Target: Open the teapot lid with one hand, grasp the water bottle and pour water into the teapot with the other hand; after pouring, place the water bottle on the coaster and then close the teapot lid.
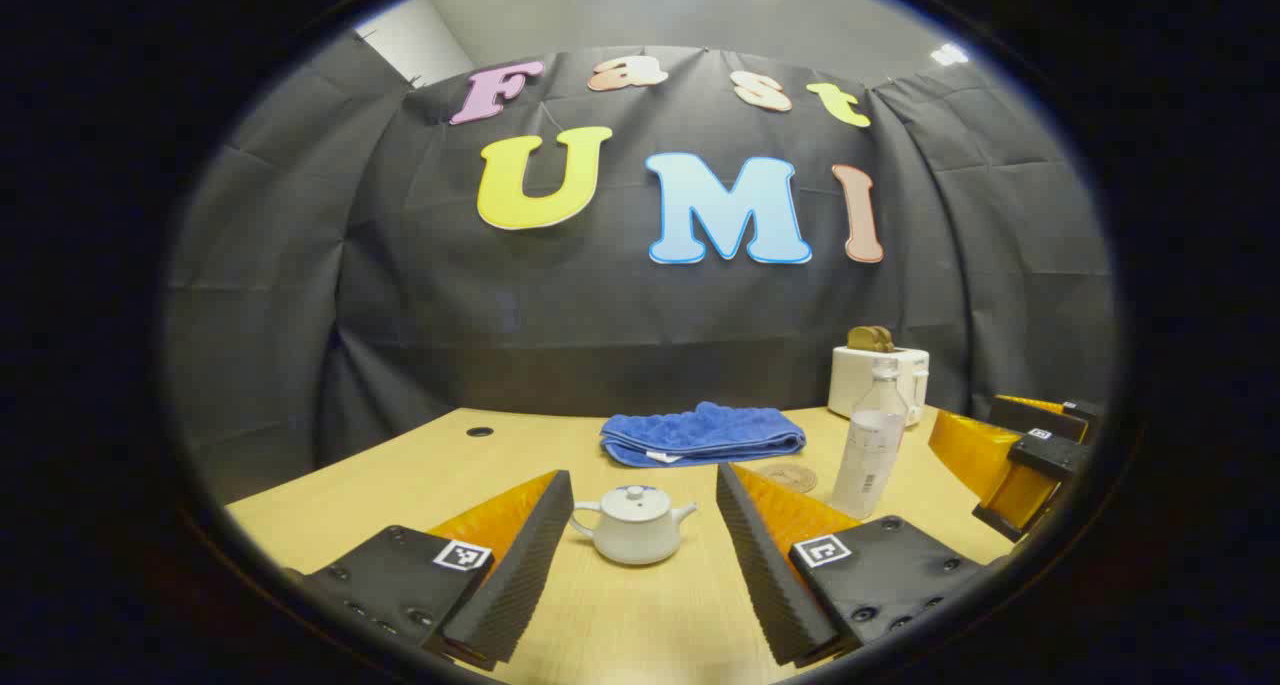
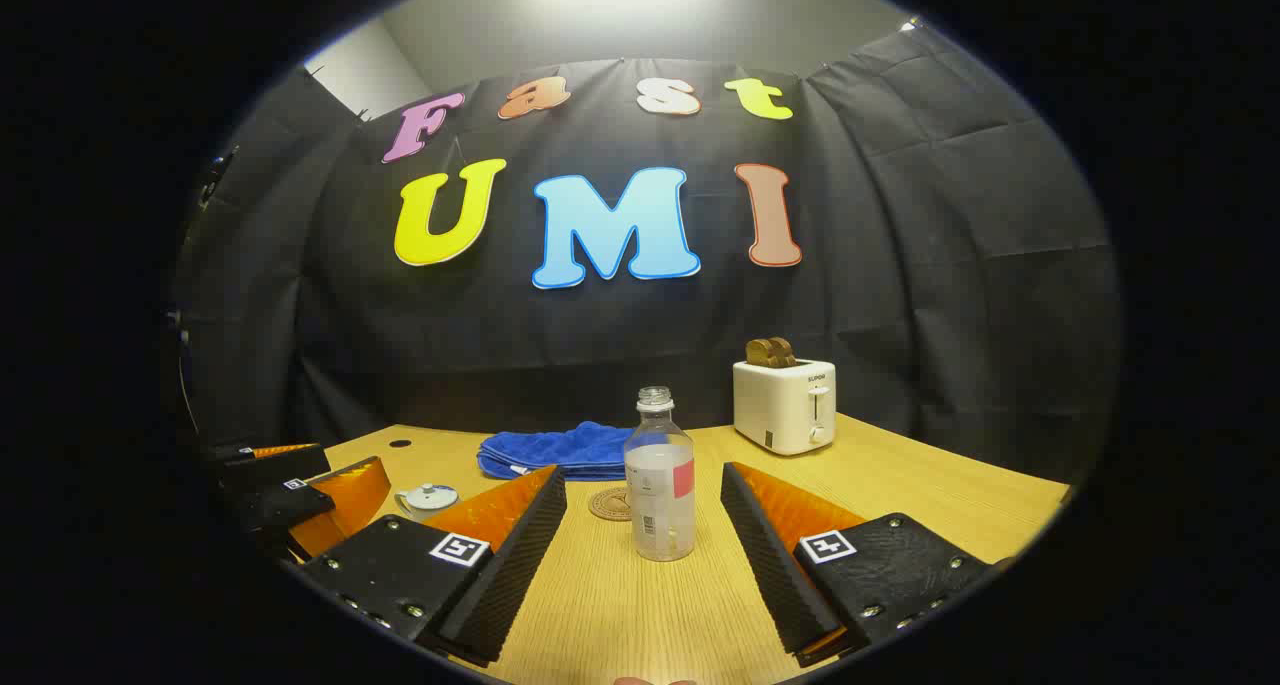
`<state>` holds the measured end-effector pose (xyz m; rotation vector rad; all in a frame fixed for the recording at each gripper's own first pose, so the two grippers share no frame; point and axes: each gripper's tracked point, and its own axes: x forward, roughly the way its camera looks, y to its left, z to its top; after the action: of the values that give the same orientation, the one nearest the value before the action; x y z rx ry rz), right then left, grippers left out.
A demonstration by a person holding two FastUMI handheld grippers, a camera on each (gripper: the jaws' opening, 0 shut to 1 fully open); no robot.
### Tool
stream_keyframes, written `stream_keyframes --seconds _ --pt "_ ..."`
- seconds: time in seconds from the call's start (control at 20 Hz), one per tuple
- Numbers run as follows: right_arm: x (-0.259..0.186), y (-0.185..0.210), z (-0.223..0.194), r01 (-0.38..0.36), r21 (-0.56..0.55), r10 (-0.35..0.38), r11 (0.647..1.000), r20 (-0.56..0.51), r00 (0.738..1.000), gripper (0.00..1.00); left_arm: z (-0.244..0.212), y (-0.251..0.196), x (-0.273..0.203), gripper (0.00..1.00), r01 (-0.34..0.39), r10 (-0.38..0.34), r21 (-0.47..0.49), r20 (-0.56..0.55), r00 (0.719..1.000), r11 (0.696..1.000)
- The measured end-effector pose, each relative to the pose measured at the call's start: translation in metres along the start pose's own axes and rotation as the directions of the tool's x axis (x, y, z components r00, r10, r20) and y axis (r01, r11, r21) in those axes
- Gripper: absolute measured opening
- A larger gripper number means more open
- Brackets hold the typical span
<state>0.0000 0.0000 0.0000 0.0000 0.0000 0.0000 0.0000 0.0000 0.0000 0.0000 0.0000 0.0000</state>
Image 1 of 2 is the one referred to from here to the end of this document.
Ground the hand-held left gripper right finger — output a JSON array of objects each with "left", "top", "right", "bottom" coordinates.
[{"left": 715, "top": 462, "right": 991, "bottom": 668}]

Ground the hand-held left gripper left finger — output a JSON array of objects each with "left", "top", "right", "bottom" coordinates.
[{"left": 285, "top": 470, "right": 576, "bottom": 671}]

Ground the round brown coaster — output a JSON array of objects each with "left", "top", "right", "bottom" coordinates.
[{"left": 755, "top": 463, "right": 818, "bottom": 494}]

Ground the white ceramic teacup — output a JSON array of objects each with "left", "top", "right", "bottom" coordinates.
[{"left": 570, "top": 485, "right": 698, "bottom": 566}]

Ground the clear plastic water bottle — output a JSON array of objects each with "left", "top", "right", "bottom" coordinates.
[{"left": 830, "top": 357, "right": 909, "bottom": 521}]

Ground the folded blue towel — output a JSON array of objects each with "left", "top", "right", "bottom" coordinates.
[{"left": 600, "top": 402, "right": 807, "bottom": 468}]

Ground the white toaster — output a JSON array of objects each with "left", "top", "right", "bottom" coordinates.
[{"left": 828, "top": 345, "right": 930, "bottom": 426}]

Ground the black backdrop cloth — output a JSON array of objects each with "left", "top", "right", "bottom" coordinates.
[{"left": 165, "top": 30, "right": 1118, "bottom": 506}]

